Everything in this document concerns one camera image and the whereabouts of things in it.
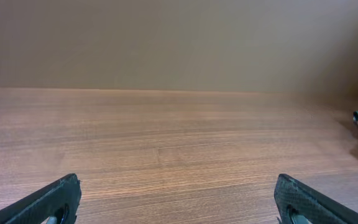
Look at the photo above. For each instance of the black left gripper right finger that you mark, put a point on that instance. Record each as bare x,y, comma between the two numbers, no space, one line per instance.
299,203

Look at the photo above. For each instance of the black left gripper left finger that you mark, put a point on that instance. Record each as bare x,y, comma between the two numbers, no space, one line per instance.
60,199

